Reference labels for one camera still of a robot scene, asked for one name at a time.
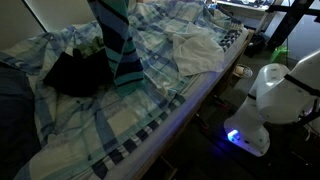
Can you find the black garment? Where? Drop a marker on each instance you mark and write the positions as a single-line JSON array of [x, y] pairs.
[[73, 76]]

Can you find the olive green garment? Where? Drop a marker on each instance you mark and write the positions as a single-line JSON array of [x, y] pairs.
[[91, 48]]

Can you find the white waffle towel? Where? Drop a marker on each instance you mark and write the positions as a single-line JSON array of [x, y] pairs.
[[196, 53]]

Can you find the blue teal striped towel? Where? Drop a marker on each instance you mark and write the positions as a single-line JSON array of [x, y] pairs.
[[120, 50]]

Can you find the cluttered white desk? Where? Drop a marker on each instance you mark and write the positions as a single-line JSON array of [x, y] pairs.
[[243, 6]]

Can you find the green plastic bag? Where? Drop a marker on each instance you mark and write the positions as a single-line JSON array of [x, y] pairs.
[[279, 55]]

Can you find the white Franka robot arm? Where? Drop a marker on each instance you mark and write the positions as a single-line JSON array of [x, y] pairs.
[[263, 113]]

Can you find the black tripod stand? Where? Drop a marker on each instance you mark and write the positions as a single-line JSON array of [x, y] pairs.
[[290, 20]]

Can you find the black diagonal frame bar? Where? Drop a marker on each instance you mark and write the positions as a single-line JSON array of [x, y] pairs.
[[308, 116]]

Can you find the bed frame with mattress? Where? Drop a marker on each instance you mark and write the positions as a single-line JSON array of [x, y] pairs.
[[180, 120]]

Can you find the dark blue pillow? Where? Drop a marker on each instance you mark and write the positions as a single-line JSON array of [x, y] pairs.
[[15, 123]]

